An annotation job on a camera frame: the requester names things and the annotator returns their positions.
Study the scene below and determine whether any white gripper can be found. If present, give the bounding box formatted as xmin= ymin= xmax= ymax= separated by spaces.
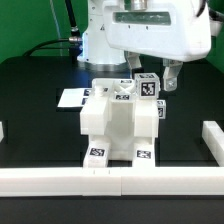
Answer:
xmin=102 ymin=0 xmax=211 ymax=91

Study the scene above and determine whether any white chair seat part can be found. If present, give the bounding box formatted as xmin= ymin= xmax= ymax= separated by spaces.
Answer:
xmin=106 ymin=102 xmax=134 ymax=160

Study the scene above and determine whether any white chair back frame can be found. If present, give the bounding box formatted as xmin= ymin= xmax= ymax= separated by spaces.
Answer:
xmin=80 ymin=78 xmax=159 ymax=138

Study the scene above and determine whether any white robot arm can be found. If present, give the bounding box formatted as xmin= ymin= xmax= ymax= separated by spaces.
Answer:
xmin=78 ymin=0 xmax=211 ymax=91

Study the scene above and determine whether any black hanging cable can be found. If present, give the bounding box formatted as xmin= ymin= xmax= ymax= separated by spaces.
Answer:
xmin=64 ymin=0 xmax=80 ymax=38

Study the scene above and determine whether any black cable on table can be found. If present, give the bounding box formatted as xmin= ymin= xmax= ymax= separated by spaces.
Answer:
xmin=22 ymin=37 xmax=83 ymax=57

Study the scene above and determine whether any white marker base plate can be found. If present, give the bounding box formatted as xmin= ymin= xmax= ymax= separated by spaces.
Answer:
xmin=57 ymin=88 xmax=91 ymax=108

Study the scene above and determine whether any white right rail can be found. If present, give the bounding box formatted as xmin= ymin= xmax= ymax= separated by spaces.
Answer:
xmin=202 ymin=121 xmax=224 ymax=167

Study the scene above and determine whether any white rail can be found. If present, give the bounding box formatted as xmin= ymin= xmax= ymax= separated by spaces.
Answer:
xmin=0 ymin=167 xmax=224 ymax=197
xmin=202 ymin=121 xmax=224 ymax=167

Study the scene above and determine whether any white front rail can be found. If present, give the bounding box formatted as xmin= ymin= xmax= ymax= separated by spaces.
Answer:
xmin=0 ymin=167 xmax=224 ymax=197

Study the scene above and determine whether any white left rail stub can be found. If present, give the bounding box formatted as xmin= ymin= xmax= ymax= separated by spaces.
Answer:
xmin=0 ymin=121 xmax=4 ymax=143

